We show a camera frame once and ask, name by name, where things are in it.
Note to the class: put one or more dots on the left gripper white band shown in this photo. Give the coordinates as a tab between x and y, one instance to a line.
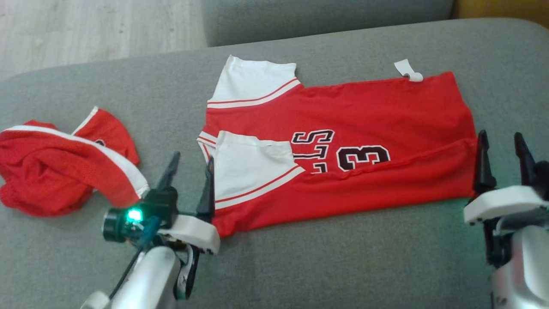
197	231

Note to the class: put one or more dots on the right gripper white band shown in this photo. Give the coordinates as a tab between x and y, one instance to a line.
502	204

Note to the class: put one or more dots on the red shorts with white stripe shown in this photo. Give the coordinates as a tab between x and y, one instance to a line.
47	171

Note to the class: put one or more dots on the red number 23 basketball jersey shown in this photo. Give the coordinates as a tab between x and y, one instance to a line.
364	111

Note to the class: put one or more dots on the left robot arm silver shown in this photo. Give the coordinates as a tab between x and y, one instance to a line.
150	279

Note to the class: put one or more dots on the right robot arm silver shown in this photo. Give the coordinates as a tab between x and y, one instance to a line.
523	266

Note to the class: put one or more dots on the wide yellow sofa backrest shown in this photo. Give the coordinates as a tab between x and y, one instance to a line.
506	8

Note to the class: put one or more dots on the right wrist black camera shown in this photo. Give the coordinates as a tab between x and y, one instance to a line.
542	178

